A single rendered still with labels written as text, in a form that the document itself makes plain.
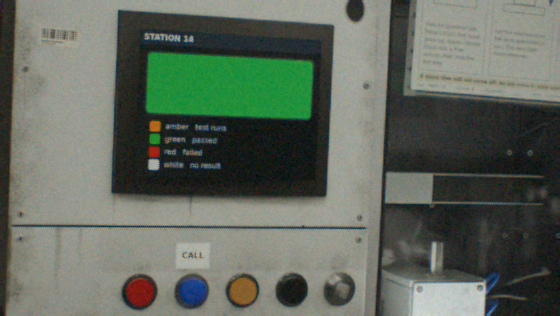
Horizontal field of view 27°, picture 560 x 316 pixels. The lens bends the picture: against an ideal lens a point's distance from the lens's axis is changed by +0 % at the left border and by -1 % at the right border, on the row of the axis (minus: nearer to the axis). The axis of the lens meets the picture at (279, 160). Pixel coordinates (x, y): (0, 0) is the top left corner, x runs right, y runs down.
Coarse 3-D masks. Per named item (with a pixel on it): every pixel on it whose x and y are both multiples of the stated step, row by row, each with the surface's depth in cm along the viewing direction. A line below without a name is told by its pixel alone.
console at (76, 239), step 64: (64, 0) 124; (128, 0) 126; (192, 0) 128; (256, 0) 131; (320, 0) 133; (64, 64) 124; (128, 64) 125; (0, 128) 145; (64, 128) 124; (128, 128) 126; (320, 128) 133; (0, 192) 143; (64, 192) 125; (128, 192) 126; (192, 192) 128; (256, 192) 131; (320, 192) 133; (0, 256) 141; (64, 256) 125; (128, 256) 128; (192, 256) 130; (256, 256) 133; (320, 256) 135
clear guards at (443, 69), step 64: (448, 0) 140; (512, 0) 143; (448, 64) 140; (512, 64) 143; (448, 128) 141; (512, 128) 144; (384, 192) 138; (448, 192) 141; (512, 192) 144; (384, 256) 139; (448, 256) 142; (512, 256) 145
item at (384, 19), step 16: (384, 0) 137; (384, 16) 137; (384, 32) 137; (384, 48) 137; (384, 64) 137; (384, 80) 137; (384, 96) 138; (384, 112) 138; (384, 128) 138; (368, 240) 138; (368, 256) 138; (368, 272) 138; (368, 288) 139; (368, 304) 139
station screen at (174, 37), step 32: (160, 32) 125; (192, 32) 126; (320, 64) 131; (160, 128) 126; (192, 128) 127; (224, 128) 128; (256, 128) 129; (288, 128) 130; (160, 160) 126; (192, 160) 127; (224, 160) 128; (256, 160) 129; (288, 160) 131
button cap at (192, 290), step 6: (186, 282) 129; (192, 282) 129; (198, 282) 129; (180, 288) 129; (186, 288) 129; (192, 288) 129; (198, 288) 129; (204, 288) 130; (180, 294) 129; (186, 294) 129; (192, 294) 129; (198, 294) 130; (204, 294) 130; (186, 300) 129; (192, 300) 129; (198, 300) 130
